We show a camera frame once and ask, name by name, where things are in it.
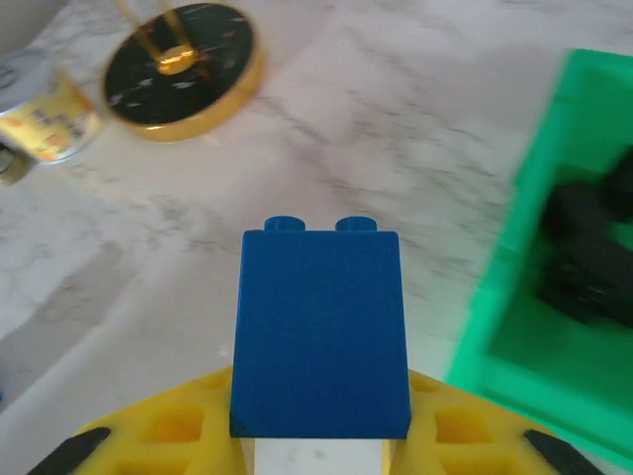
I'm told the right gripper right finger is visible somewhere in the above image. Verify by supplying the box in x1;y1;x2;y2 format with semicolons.
383;368;602;475

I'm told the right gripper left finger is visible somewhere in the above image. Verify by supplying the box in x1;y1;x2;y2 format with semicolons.
27;365;253;475

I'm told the blue lego brick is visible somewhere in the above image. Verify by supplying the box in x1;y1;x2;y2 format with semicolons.
228;215;414;441

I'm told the black lego brick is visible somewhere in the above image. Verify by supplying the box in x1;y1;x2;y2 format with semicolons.
536;182;633;328

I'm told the green plastic bin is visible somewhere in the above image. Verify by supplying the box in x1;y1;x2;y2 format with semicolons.
444;47;633;466

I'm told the tin can yellow label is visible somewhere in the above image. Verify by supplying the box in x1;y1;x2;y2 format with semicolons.
0;47;103;164

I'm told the gold wire glass rack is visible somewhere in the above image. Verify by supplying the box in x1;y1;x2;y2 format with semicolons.
101;0;268;144

